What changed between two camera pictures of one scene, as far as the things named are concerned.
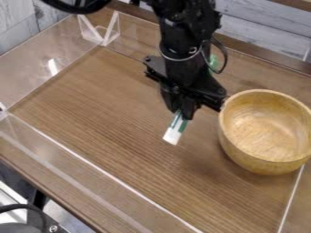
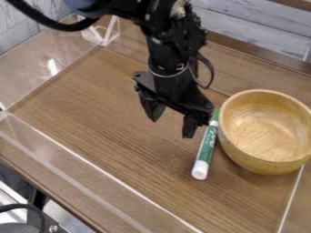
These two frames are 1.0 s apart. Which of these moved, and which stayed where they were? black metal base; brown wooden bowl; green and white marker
Moved: green and white marker
Stayed: brown wooden bowl; black metal base
